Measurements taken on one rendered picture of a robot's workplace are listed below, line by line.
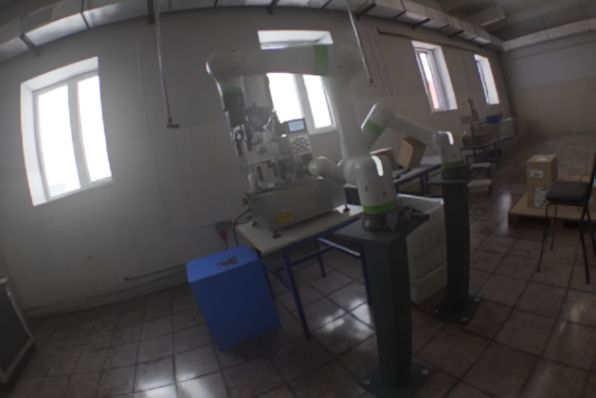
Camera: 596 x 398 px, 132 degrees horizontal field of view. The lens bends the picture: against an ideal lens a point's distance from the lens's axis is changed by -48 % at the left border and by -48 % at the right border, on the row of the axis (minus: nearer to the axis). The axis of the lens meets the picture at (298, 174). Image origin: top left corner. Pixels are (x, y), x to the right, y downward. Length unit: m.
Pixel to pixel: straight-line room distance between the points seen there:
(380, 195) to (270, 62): 0.56
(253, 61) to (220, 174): 2.41
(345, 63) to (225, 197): 2.56
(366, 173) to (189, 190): 2.53
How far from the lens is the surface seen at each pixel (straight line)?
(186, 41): 3.58
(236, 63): 0.87
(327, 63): 0.87
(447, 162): 1.47
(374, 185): 0.86
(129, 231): 3.26
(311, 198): 1.69
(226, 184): 3.17
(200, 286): 1.76
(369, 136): 1.40
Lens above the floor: 1.25
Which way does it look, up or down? 6 degrees down
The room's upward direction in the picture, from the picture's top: 13 degrees counter-clockwise
